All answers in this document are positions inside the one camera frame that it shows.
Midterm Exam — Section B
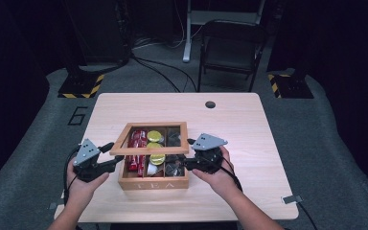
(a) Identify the wooden framed glass box lid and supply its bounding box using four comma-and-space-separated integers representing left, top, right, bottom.
109, 121, 191, 157

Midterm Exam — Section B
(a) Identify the person's left hand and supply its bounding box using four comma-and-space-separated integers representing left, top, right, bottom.
64, 157, 109, 205

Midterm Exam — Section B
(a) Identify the black folding chair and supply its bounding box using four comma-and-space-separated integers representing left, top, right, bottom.
196, 19, 270, 93

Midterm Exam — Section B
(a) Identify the black yellow striped stand base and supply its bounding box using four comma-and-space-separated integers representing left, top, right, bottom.
57, 72, 105, 100
266, 72, 314, 100

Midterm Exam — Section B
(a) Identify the person's right hand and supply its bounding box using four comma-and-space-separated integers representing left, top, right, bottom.
191, 147, 243, 200

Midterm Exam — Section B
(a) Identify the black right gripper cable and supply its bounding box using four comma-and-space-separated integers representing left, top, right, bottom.
204, 155, 244, 194

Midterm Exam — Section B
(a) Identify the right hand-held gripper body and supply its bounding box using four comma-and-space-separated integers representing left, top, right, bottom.
191, 132, 228, 175

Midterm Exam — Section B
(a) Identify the wooden tea box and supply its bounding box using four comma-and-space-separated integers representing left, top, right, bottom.
118, 126, 190, 192

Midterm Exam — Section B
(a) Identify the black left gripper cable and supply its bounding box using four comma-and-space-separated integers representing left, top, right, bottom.
62, 146, 81, 206

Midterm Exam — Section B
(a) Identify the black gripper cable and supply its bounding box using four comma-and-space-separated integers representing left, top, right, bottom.
62, 146, 81, 206
204, 155, 244, 194

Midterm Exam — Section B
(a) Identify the black floor cable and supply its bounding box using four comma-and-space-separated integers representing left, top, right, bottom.
129, 55, 199, 94

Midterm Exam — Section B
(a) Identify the white floor cable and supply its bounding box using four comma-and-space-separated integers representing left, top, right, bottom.
133, 23, 203, 51

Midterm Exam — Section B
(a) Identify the white desk frame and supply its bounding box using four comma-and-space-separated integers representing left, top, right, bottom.
182, 0, 266, 63

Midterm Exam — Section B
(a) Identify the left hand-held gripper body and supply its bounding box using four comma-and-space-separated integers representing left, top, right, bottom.
72, 138, 104, 183

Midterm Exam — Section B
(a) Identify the dark tea bag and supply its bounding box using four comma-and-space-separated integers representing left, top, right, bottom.
165, 155, 186, 177
166, 127, 182, 148

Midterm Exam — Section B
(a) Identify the black cable at table edge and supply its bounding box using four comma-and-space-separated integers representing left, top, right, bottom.
296, 202, 319, 230

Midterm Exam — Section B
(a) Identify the red sachet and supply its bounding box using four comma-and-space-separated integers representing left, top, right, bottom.
126, 129, 140, 172
136, 128, 149, 177

